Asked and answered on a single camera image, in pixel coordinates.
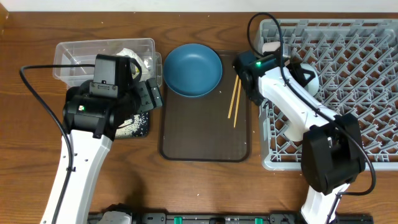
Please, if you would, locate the spilled rice food waste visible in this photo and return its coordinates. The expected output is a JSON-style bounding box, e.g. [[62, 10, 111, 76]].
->
[[115, 112, 149, 138]]

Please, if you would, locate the wooden chopstick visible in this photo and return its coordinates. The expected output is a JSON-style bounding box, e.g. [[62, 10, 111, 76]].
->
[[228, 75, 239, 119], [233, 80, 241, 128]]

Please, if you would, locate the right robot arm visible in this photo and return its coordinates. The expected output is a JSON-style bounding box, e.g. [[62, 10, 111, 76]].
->
[[233, 51, 366, 223]]

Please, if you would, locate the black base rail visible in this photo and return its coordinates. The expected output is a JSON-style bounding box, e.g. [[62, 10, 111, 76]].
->
[[88, 205, 374, 224]]

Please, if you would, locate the white tissue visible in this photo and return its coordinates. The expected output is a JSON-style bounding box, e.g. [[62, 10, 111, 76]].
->
[[116, 48, 152, 81]]

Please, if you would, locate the left wooden chopstick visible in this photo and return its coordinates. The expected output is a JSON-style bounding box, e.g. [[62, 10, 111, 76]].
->
[[228, 75, 239, 119]]

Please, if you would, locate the light blue bowl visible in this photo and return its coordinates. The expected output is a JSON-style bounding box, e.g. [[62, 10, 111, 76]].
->
[[300, 63, 319, 96]]

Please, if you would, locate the white plastic cup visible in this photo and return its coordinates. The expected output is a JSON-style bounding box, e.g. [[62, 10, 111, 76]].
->
[[284, 120, 303, 142]]

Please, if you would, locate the grey dishwasher rack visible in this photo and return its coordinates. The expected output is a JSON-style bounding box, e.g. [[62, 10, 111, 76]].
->
[[255, 19, 397, 171]]

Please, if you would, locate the clear plastic bin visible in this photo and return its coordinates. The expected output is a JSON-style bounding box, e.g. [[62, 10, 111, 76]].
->
[[53, 38, 162, 86]]

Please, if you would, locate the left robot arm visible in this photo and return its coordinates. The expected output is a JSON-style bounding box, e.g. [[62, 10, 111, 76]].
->
[[41, 54, 162, 223]]

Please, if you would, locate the right wooden chopstick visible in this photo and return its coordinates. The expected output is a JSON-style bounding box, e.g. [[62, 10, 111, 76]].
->
[[233, 80, 241, 128]]

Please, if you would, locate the black plastic tray bin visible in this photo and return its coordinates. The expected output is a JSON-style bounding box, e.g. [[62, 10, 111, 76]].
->
[[114, 111, 150, 139]]

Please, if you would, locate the brown serving tray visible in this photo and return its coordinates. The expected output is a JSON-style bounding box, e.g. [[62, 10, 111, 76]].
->
[[159, 50, 251, 162]]

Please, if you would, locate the blue plate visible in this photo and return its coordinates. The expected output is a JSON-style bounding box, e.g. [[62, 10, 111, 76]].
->
[[164, 44, 223, 98]]

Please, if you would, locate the pink white bowl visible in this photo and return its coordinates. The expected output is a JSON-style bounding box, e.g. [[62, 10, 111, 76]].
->
[[262, 41, 280, 55]]

